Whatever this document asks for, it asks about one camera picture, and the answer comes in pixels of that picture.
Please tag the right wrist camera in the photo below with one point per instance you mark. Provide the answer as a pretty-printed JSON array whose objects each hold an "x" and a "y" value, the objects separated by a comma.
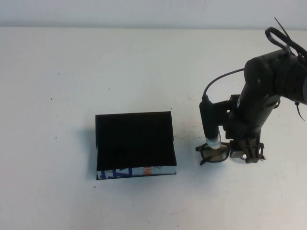
[{"x": 208, "y": 119}]

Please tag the black printed glasses case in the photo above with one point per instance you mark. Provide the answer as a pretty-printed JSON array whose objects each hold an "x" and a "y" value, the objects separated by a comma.
[{"x": 132, "y": 139}]

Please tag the dark framed glasses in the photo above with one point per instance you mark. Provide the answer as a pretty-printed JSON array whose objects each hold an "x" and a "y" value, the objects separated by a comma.
[{"x": 213, "y": 153}]

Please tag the right camera mount bracket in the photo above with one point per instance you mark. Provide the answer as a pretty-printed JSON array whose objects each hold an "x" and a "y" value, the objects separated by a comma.
[{"x": 220, "y": 110}]

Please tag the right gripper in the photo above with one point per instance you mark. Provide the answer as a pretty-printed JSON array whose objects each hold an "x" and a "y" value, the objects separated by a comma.
[{"x": 251, "y": 115}]

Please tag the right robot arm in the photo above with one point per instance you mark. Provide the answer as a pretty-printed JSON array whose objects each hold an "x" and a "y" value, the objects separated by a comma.
[{"x": 287, "y": 76}]

